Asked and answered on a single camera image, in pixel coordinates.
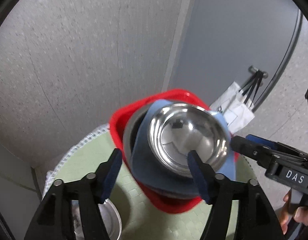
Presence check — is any small steel bowl back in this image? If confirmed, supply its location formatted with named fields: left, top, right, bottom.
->
left=72, top=199, right=122, bottom=240

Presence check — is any medium steel bowl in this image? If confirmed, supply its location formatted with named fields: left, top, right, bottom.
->
left=147, top=103, right=231, bottom=178

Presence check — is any blue plastic plate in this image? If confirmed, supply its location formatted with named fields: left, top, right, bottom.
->
left=130, top=99, right=236, bottom=199

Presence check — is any large steel bowl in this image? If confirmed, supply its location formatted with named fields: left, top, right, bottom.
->
left=123, top=106, right=149, bottom=168

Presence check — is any red plastic basin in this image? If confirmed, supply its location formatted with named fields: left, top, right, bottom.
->
left=110, top=89, right=238, bottom=213

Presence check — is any person's hand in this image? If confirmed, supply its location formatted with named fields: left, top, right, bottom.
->
left=279, top=190, right=308, bottom=235

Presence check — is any white tote bag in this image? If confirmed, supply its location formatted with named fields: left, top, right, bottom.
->
left=210, top=72, right=263, bottom=134

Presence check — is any grey door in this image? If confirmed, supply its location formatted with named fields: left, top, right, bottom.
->
left=168, top=0, right=302, bottom=107

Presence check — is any metal door handle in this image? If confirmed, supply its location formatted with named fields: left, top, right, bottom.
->
left=248, top=66, right=268, bottom=79

